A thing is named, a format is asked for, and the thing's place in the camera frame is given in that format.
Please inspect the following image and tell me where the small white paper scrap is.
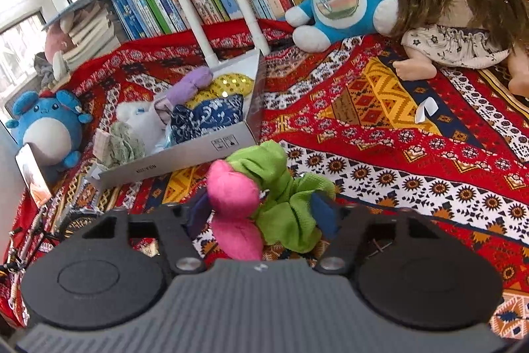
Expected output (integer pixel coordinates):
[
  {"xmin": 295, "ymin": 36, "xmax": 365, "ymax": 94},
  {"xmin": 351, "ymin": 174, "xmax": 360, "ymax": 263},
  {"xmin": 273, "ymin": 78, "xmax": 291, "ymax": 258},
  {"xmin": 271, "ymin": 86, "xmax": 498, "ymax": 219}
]
[{"xmin": 415, "ymin": 97, "xmax": 439, "ymax": 123}]

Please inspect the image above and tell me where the blue floral fabric pouch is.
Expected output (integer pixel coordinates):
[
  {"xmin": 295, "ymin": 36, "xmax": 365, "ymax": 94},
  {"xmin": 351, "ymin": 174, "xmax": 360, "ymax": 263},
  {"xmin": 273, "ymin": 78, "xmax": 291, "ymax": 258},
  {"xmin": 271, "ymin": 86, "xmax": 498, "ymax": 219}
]
[{"xmin": 167, "ymin": 94, "xmax": 245, "ymax": 145}]

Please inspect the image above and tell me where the white window frame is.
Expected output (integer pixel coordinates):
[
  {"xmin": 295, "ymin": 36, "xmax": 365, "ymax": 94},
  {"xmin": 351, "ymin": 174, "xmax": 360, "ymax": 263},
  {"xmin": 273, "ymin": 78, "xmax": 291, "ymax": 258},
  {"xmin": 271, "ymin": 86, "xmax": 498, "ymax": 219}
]
[{"xmin": 0, "ymin": 0, "xmax": 141, "ymax": 122}]

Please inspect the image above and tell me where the black model bicycle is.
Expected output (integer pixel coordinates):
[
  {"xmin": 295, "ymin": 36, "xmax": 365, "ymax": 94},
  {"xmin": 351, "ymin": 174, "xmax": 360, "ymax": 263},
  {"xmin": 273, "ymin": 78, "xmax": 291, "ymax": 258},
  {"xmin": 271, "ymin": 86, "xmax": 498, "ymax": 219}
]
[{"xmin": 0, "ymin": 196, "xmax": 104, "ymax": 321}]

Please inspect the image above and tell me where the gold sequin heart pillow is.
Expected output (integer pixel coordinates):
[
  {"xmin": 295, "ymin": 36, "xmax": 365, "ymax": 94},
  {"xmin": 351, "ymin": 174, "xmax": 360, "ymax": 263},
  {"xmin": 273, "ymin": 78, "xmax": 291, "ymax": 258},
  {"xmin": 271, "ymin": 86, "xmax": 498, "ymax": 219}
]
[{"xmin": 186, "ymin": 72, "xmax": 256, "ymax": 108}]

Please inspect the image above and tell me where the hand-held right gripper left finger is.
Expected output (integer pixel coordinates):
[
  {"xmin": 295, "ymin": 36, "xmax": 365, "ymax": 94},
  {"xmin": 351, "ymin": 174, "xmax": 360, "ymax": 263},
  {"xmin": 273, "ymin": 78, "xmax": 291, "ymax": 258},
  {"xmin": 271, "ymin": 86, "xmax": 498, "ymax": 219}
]
[{"xmin": 83, "ymin": 191, "xmax": 212, "ymax": 274}]

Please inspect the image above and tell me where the stack of worn books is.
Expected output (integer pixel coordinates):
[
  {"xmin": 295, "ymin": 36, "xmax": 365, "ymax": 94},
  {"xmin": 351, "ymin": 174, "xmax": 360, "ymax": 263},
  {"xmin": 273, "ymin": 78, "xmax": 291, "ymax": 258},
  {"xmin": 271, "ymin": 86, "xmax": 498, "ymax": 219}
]
[{"xmin": 62, "ymin": 1, "xmax": 120, "ymax": 70}]

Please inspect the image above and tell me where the pink and green plush flower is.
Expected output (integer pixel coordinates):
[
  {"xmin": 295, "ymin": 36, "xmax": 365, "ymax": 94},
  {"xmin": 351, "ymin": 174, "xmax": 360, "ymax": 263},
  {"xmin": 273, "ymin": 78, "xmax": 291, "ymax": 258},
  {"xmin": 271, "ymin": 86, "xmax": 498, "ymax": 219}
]
[{"xmin": 206, "ymin": 141, "xmax": 336, "ymax": 262}]

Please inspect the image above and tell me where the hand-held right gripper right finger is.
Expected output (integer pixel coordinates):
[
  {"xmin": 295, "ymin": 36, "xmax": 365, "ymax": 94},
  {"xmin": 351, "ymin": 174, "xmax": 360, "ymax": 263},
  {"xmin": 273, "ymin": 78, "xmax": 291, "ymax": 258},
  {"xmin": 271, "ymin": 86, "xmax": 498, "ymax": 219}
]
[{"xmin": 310, "ymin": 193, "xmax": 441, "ymax": 275}]

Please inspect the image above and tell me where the purple fluffy plush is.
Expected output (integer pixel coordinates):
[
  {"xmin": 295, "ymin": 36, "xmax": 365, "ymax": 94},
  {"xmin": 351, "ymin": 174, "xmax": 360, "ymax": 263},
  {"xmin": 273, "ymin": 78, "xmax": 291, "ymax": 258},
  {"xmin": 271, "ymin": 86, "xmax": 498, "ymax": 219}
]
[{"xmin": 155, "ymin": 66, "xmax": 214, "ymax": 108}]

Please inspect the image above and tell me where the green floral cloth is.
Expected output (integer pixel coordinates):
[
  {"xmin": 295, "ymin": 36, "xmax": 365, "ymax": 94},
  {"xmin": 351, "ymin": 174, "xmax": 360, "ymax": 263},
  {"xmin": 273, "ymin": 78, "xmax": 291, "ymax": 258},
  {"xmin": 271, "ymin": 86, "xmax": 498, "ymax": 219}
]
[{"xmin": 93, "ymin": 121, "xmax": 146, "ymax": 168}]

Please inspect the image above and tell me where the grey cloth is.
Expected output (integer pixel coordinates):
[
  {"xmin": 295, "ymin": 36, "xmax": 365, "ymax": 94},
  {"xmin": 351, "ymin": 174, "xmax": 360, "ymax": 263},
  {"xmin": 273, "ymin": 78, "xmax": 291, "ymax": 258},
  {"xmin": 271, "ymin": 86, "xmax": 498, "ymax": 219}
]
[{"xmin": 34, "ymin": 52, "xmax": 56, "ymax": 87}]

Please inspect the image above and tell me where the blue round mouse plush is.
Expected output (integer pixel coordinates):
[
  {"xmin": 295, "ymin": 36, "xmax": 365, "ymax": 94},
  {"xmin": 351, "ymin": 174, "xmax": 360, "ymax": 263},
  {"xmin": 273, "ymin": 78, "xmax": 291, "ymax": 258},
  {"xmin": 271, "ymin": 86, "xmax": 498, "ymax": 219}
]
[{"xmin": 5, "ymin": 89, "xmax": 94, "ymax": 182}]

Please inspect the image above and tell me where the pink plush toy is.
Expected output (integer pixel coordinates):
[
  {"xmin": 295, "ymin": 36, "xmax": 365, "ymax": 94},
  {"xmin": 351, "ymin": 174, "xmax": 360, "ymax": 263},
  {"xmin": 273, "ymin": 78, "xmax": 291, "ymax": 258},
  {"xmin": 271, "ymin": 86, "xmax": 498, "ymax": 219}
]
[{"xmin": 43, "ymin": 22, "xmax": 77, "ymax": 78}]

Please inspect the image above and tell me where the red patterned blanket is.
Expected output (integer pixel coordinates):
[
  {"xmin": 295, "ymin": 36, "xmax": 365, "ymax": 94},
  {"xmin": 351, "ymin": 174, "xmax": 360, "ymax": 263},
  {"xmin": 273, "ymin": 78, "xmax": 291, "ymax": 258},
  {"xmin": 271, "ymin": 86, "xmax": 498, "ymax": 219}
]
[{"xmin": 8, "ymin": 19, "xmax": 529, "ymax": 339}]

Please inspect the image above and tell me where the white cardboard box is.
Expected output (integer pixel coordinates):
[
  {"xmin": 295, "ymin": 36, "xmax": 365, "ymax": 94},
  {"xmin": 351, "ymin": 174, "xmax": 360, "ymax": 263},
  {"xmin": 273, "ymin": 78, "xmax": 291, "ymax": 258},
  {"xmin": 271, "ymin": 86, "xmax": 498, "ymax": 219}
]
[{"xmin": 85, "ymin": 48, "xmax": 267, "ymax": 190}]

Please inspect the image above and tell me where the light blue booklet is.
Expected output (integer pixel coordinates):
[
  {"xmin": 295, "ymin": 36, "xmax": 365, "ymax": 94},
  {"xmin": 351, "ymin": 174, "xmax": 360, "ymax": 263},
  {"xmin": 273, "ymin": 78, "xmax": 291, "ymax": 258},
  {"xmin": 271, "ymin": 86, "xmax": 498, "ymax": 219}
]
[{"xmin": 43, "ymin": 0, "xmax": 114, "ymax": 29}]

